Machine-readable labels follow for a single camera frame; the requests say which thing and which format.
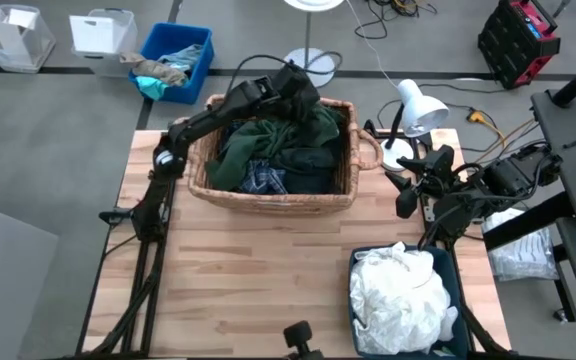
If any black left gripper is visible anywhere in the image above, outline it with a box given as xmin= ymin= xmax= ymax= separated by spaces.
xmin=271 ymin=62 xmax=323 ymax=123

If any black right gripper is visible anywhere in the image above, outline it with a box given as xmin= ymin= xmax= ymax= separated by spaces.
xmin=384 ymin=144 xmax=458 ymax=221

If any dark green shirt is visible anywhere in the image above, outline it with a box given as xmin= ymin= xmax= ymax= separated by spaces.
xmin=204 ymin=101 xmax=343 ymax=193

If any blue plaid shirt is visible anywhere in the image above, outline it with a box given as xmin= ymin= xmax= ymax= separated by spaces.
xmin=239 ymin=157 xmax=290 ymax=196

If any white crinkled garment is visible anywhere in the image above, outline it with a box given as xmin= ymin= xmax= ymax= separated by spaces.
xmin=349 ymin=241 xmax=460 ymax=355

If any white desk lamp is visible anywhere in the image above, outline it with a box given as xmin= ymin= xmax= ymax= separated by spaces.
xmin=379 ymin=78 xmax=451 ymax=173

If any navy fabric bin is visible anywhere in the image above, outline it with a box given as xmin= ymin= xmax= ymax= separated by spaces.
xmin=346 ymin=243 xmax=470 ymax=360

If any woven wicker basket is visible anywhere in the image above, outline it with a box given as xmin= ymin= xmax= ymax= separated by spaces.
xmin=170 ymin=92 xmax=385 ymax=217

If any light blue cloth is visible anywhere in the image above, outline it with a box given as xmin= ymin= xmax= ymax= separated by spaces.
xmin=157 ymin=43 xmax=204 ymax=74

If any clear plastic bag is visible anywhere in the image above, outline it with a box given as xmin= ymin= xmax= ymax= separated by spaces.
xmin=481 ymin=203 xmax=561 ymax=283

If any blue plastic bin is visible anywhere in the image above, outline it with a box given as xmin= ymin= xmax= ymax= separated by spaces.
xmin=127 ymin=22 xmax=215 ymax=105

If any tan cloth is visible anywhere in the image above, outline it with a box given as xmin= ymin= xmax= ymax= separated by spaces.
xmin=119 ymin=51 xmax=190 ymax=87

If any teal cloth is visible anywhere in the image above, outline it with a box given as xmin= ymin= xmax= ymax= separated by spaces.
xmin=134 ymin=74 xmax=172 ymax=101

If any red and black toolbox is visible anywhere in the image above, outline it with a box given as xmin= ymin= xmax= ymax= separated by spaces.
xmin=476 ymin=0 xmax=563 ymax=91

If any clear bin with white lid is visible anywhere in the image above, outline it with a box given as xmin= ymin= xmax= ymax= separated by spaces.
xmin=69 ymin=7 xmax=140 ymax=77

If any clear plastic storage box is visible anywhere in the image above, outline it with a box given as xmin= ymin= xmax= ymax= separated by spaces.
xmin=0 ymin=2 xmax=57 ymax=74

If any grey flat board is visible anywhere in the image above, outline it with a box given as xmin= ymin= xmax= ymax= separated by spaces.
xmin=0 ymin=199 xmax=60 ymax=360

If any white cable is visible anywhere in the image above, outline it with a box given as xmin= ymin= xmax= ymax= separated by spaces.
xmin=345 ymin=0 xmax=402 ymax=91

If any yellow cable bundle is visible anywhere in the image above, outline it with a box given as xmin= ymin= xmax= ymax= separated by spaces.
xmin=462 ymin=107 xmax=542 ymax=154

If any black table leg frame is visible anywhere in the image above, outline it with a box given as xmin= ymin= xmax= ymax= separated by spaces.
xmin=482 ymin=192 xmax=576 ymax=324

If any black cable tangle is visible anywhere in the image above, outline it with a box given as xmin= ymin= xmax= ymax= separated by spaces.
xmin=353 ymin=0 xmax=439 ymax=40

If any black aluminium mounting frame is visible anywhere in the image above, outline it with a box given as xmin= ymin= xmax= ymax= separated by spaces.
xmin=412 ymin=128 xmax=514 ymax=360
xmin=75 ymin=169 xmax=179 ymax=360

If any black table camera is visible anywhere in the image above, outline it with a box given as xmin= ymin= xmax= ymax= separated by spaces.
xmin=281 ymin=319 xmax=326 ymax=360

